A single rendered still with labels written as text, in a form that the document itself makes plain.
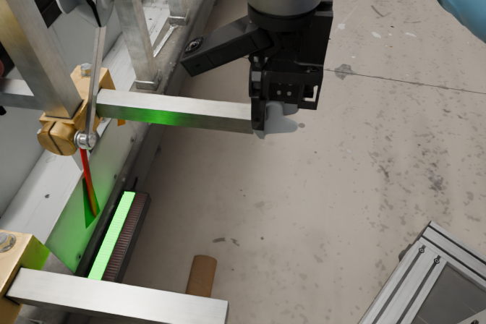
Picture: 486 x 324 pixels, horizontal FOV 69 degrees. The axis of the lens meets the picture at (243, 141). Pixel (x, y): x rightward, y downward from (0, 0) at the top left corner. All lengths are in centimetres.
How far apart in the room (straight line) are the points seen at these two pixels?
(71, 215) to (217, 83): 140
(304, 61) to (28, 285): 38
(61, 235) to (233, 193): 96
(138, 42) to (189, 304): 48
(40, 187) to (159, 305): 46
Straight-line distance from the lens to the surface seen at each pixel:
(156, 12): 120
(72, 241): 56
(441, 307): 116
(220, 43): 40
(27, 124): 81
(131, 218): 59
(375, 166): 158
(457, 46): 243
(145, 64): 74
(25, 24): 44
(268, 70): 39
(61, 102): 50
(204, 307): 40
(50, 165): 82
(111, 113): 54
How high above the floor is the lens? 121
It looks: 50 degrees down
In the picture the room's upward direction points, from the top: straight up
